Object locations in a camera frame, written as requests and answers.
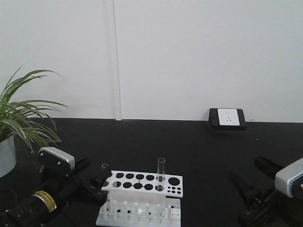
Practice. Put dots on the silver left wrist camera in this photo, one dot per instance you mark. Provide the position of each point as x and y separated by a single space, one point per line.
57 160

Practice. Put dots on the white test tube rack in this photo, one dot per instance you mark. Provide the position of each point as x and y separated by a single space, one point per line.
138 199

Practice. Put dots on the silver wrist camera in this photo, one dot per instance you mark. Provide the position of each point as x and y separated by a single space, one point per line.
289 180
57 160

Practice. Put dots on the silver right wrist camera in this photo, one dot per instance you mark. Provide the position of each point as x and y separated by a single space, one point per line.
289 180

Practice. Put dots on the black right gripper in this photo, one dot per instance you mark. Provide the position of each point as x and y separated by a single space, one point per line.
264 207

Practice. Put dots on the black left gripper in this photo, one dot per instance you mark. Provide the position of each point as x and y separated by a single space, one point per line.
58 190

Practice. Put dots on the white socket in black box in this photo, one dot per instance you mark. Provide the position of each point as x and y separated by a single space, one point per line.
226 119

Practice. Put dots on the short clear test tube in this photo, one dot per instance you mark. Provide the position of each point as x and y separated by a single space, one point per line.
105 174

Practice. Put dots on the tall clear test tube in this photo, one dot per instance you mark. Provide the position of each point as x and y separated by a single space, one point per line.
160 174

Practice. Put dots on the green spider plant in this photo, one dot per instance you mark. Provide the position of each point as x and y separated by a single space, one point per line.
27 120

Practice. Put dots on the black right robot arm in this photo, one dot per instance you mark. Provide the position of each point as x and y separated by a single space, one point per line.
295 206

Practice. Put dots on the white plant pot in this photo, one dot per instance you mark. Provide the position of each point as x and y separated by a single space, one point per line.
8 159

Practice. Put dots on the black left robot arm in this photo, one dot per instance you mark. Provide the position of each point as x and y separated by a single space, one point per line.
31 212

